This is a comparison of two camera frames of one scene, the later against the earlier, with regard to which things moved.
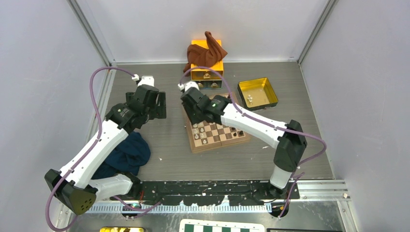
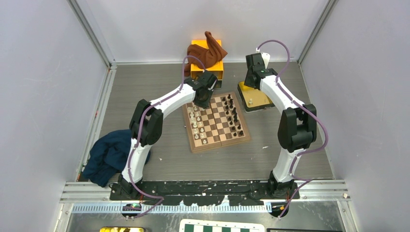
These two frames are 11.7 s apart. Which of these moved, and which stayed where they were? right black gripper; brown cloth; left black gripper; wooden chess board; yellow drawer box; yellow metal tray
Moved: right black gripper; left black gripper
Stayed: wooden chess board; yellow drawer box; yellow metal tray; brown cloth
